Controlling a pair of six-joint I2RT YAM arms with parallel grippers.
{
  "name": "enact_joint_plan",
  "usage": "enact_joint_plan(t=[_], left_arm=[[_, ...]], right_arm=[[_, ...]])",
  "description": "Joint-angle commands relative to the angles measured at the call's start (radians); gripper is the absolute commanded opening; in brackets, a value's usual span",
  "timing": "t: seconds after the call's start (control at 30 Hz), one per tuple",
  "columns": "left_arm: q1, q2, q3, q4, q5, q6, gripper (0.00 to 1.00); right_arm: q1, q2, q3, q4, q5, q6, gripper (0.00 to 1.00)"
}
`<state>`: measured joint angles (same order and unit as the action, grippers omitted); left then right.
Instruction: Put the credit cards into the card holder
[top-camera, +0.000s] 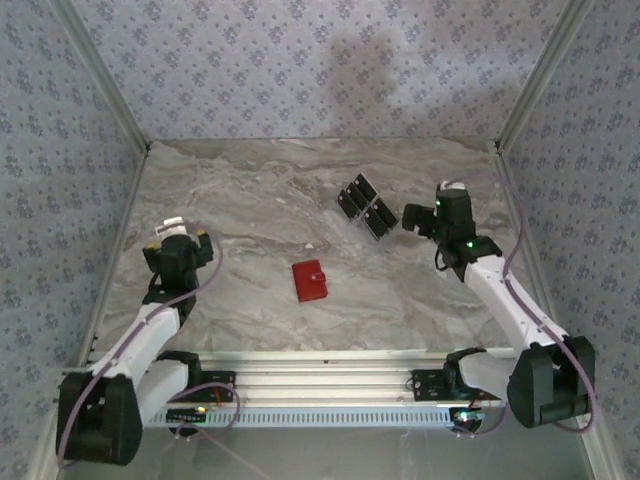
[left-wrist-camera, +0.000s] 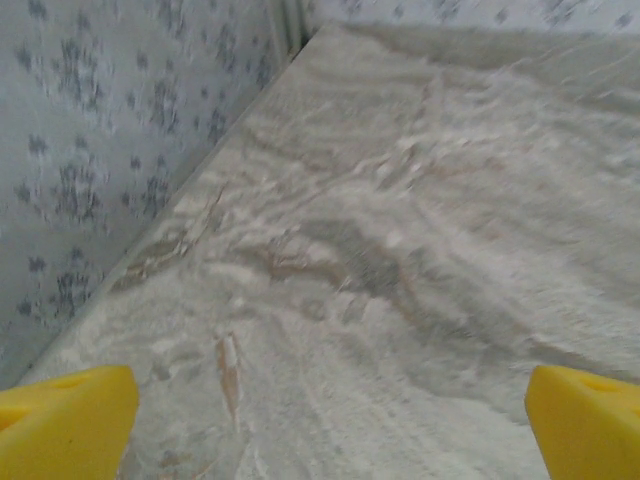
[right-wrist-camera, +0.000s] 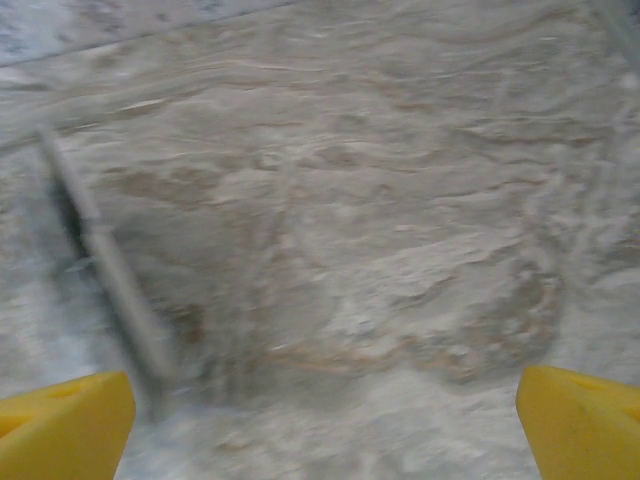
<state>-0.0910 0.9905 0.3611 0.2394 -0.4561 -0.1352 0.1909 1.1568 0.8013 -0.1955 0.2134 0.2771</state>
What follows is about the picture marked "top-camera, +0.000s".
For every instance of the red card holder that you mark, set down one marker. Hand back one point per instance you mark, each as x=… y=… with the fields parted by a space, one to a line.
x=307 y=285

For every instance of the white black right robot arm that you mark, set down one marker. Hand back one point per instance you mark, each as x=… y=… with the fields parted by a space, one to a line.
x=510 y=295

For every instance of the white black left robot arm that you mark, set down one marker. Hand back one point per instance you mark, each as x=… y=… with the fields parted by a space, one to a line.
x=135 y=345

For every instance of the small circuit board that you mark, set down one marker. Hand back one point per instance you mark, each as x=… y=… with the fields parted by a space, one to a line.
x=467 y=417
x=187 y=415

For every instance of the aluminium front beam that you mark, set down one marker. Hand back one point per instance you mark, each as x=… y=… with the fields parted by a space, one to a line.
x=325 y=380

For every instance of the grey metal panel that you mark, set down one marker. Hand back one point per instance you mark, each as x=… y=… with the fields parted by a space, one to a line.
x=325 y=460

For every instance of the aluminium floor rail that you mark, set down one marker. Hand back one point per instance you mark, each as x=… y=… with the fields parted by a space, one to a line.
x=523 y=225
x=125 y=222

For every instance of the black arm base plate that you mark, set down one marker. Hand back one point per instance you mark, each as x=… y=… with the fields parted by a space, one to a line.
x=425 y=385
x=220 y=382

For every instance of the aluminium frame post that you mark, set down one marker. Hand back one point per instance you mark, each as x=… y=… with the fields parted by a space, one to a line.
x=542 y=75

